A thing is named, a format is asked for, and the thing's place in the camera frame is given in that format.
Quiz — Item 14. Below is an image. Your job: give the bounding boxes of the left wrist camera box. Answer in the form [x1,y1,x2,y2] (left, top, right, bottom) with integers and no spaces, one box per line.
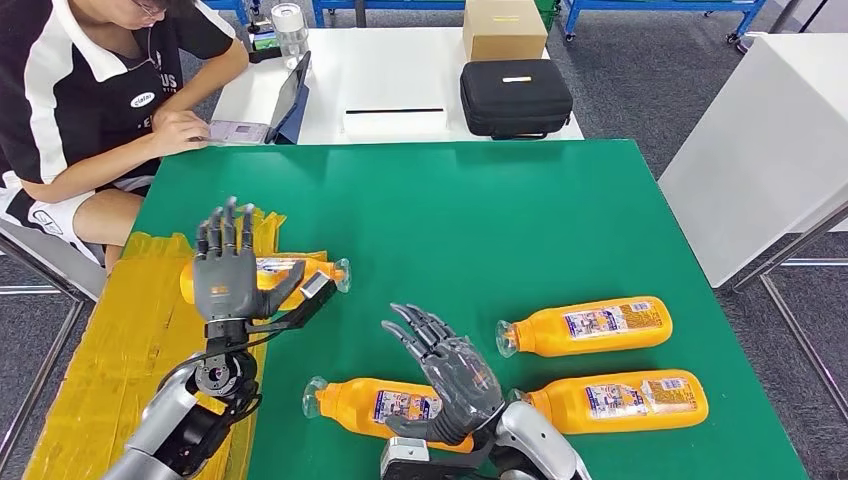
[250,270,339,334]

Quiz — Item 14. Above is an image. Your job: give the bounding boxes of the person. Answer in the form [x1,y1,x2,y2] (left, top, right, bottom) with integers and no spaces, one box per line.
[0,0,252,263]

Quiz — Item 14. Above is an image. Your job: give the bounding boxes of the blue metal rack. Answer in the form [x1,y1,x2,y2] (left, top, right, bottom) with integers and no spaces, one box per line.
[311,0,468,28]

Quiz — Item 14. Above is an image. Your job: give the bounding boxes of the clear water jar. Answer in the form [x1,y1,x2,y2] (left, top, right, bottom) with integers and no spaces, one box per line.
[270,3,311,68]

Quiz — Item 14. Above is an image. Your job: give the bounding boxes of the blue wheeled cart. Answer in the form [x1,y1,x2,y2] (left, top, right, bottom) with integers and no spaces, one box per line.
[563,0,768,44]

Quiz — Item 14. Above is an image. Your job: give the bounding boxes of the tablet in blue case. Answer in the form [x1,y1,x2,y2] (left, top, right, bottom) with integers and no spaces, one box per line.
[264,50,313,145]

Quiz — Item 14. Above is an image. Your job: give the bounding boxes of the green crate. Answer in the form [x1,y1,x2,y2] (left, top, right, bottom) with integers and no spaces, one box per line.
[536,0,563,33]

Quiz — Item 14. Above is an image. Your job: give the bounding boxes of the black zipped carrying case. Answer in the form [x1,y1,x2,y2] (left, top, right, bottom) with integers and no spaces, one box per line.
[459,58,575,141]

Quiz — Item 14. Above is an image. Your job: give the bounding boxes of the pale purple handheld device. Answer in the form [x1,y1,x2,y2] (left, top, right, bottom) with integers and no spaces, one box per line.
[207,119,273,147]

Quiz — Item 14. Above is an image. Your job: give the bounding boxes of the white desk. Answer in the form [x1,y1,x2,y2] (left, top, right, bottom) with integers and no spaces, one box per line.
[210,26,586,146]

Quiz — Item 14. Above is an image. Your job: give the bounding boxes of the blue metal frame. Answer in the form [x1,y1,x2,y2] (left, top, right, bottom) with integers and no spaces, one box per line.
[201,0,253,26]

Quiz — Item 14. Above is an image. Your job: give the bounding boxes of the brown cardboard box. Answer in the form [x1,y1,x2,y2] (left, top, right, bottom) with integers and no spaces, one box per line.
[461,0,550,63]

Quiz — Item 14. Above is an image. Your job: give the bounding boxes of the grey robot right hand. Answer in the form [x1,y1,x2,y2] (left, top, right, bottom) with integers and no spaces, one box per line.
[380,302,506,446]

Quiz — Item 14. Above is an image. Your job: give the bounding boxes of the small black green device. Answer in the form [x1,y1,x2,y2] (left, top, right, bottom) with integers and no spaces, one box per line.
[248,23,284,64]

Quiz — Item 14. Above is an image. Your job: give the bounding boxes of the silver metal table frame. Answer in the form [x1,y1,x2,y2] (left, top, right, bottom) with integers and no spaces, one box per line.
[731,205,848,425]

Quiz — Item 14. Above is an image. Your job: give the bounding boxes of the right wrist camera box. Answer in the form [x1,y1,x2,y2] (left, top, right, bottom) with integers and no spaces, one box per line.
[380,437,433,480]

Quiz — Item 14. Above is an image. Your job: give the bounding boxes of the yellow tape patch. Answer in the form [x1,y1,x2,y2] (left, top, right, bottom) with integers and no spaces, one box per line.
[23,205,329,480]

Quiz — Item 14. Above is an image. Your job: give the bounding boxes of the orange bottle with clear cap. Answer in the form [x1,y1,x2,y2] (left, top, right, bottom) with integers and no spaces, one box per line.
[301,376,476,455]
[495,296,674,360]
[178,254,352,313]
[508,369,710,437]

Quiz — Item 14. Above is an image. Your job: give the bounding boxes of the person's right hand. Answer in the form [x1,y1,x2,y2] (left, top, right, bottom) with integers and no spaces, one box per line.
[148,107,212,158]

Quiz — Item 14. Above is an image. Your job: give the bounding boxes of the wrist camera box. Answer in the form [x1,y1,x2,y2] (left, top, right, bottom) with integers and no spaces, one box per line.
[250,270,339,334]
[380,437,433,480]

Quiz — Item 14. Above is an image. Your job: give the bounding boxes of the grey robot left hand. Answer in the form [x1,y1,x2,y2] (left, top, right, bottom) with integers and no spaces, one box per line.
[192,196,307,324]

